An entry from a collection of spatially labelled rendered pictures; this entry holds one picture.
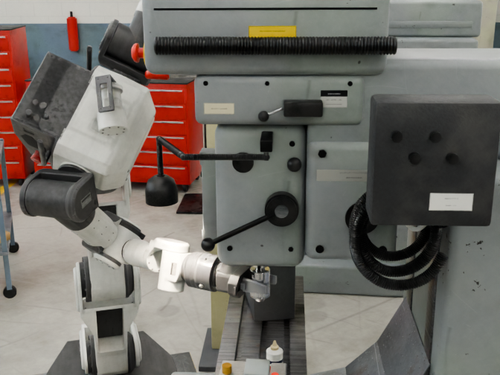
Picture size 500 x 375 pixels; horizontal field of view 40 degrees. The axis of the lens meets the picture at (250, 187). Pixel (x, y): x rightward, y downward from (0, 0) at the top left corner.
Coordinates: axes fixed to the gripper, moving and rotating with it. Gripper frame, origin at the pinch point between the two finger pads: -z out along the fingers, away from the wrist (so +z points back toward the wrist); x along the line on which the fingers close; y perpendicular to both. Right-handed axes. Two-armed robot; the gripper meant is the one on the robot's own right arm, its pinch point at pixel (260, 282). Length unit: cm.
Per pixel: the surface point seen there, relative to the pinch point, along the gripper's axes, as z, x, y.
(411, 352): -34.6, 7.5, 13.9
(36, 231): 301, 254, 127
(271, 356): -3.1, 0.3, 18.9
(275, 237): -7.0, -7.9, -15.2
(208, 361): 88, 137, 122
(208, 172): 9.9, -5.8, -27.0
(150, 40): 15, -19, -56
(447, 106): -42, -23, -49
